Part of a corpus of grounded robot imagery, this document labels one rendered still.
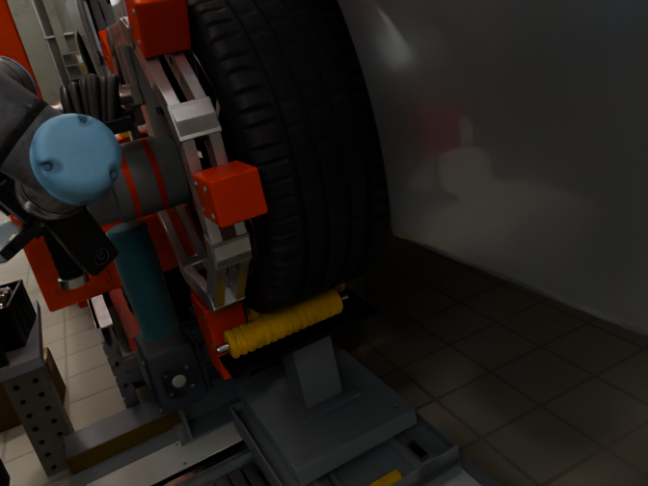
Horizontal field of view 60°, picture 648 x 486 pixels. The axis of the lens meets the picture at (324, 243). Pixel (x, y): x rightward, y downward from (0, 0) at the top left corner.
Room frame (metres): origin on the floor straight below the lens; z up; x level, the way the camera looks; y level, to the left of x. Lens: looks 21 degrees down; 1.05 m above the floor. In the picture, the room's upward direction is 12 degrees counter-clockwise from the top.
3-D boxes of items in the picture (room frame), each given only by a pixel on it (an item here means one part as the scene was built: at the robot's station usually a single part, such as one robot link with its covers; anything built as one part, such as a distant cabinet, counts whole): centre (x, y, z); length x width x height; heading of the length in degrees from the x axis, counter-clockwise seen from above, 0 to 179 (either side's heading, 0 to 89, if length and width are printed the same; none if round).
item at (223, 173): (0.80, 0.12, 0.85); 0.09 x 0.08 x 0.07; 23
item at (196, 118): (1.09, 0.25, 0.85); 0.54 x 0.07 x 0.54; 23
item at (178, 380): (1.34, 0.33, 0.26); 0.42 x 0.18 x 0.35; 113
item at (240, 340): (1.02, 0.11, 0.51); 0.29 x 0.06 x 0.06; 113
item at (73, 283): (0.84, 0.40, 0.83); 0.04 x 0.04 x 0.16
